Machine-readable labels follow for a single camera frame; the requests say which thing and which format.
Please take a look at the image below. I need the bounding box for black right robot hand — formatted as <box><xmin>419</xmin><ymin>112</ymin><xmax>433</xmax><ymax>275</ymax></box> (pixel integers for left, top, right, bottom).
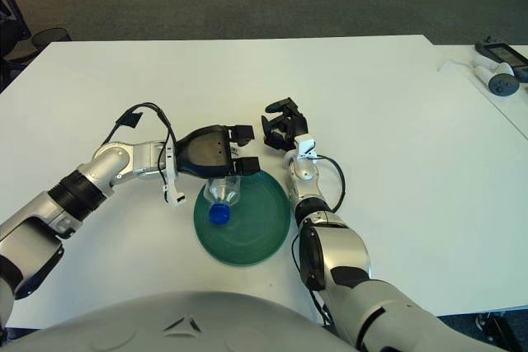
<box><xmin>260</xmin><ymin>97</ymin><xmax>310</xmax><ymax>152</ymax></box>

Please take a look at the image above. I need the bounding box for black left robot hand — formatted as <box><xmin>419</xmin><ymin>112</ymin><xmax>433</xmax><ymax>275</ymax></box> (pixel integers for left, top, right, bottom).
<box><xmin>175</xmin><ymin>124</ymin><xmax>261</xmax><ymax>180</ymax></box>

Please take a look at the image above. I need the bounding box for clear bottle with blue cap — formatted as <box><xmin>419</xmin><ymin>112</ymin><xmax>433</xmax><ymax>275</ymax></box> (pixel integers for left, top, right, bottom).
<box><xmin>204</xmin><ymin>176</ymin><xmax>243</xmax><ymax>226</ymax></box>

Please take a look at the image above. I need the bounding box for green round plate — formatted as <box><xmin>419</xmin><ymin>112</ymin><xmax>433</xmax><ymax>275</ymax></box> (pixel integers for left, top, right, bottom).
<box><xmin>193</xmin><ymin>169</ymin><xmax>292</xmax><ymax>267</ymax></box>

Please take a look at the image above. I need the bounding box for grey robot torso shell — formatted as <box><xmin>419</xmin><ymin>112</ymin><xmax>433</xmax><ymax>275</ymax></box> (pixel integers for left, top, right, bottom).
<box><xmin>0</xmin><ymin>290</ymin><xmax>360</xmax><ymax>352</ymax></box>

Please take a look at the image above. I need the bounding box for white and grey VR controller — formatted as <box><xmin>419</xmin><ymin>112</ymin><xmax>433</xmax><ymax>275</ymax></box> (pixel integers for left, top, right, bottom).
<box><xmin>472</xmin><ymin>62</ymin><xmax>520</xmax><ymax>98</ymax></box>

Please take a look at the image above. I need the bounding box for black handheld remote with screen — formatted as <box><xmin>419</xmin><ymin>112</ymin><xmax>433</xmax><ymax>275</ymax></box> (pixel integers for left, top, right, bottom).
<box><xmin>474</xmin><ymin>36</ymin><xmax>528</xmax><ymax>80</ymax></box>

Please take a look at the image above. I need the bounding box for black office chair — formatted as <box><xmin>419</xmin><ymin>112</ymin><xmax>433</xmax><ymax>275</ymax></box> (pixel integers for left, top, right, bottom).
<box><xmin>0</xmin><ymin>0</ymin><xmax>36</xmax><ymax>93</ymax></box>

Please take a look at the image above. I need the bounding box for black table base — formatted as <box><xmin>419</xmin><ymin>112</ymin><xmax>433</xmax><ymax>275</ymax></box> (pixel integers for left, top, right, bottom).
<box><xmin>476</xmin><ymin>311</ymin><xmax>528</xmax><ymax>352</ymax></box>

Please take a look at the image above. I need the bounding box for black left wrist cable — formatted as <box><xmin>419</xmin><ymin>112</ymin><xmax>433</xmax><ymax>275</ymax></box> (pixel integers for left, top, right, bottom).
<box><xmin>99</xmin><ymin>101</ymin><xmax>178</xmax><ymax>188</ymax></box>

